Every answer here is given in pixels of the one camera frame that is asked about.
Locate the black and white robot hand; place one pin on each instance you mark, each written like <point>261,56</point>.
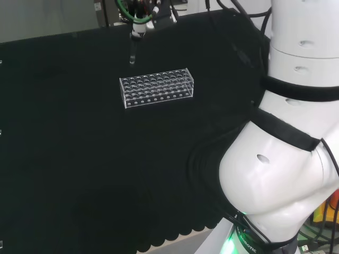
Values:
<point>139,28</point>

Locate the clear glass test tube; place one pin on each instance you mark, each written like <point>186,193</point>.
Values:
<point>132,53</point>

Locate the clear plastic test tube rack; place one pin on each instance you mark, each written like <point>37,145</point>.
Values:
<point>156,88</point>

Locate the grey metal cabinet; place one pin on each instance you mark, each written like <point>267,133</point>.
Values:
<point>110,12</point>

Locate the black bench cloth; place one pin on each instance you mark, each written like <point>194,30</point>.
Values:
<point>79,158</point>

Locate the yellow stop button box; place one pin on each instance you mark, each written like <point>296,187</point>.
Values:
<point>328,213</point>

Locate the silver usb plug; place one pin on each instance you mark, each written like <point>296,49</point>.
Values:
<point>305,248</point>

